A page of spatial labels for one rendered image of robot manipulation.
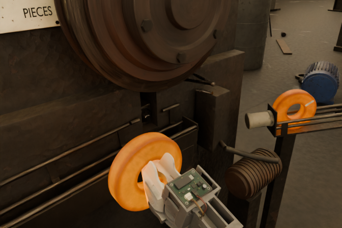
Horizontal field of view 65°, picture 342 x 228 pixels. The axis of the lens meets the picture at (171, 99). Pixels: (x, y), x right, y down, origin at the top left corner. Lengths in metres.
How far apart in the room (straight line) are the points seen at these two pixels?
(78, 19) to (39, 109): 0.27
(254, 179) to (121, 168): 0.63
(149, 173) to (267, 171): 0.66
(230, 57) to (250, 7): 2.31
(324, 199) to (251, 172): 0.86
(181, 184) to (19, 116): 0.44
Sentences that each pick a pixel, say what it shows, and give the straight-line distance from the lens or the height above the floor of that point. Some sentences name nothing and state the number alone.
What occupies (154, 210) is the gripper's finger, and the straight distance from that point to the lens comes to 0.47.
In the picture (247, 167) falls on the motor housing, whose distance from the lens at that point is 1.03.
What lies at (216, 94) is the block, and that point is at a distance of 0.90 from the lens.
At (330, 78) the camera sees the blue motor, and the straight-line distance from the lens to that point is 2.72.
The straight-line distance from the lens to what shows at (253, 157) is 1.03.
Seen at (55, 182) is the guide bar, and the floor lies 0.69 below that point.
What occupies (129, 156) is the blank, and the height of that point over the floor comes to 0.89.
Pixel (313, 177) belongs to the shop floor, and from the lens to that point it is 1.94.
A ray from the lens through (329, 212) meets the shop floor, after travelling 1.76.
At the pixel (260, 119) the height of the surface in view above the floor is 0.68.
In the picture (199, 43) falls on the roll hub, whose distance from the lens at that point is 0.66.
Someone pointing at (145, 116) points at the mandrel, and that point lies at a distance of 0.88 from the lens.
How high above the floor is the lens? 1.18
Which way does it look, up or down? 26 degrees down
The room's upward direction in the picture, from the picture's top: 1 degrees counter-clockwise
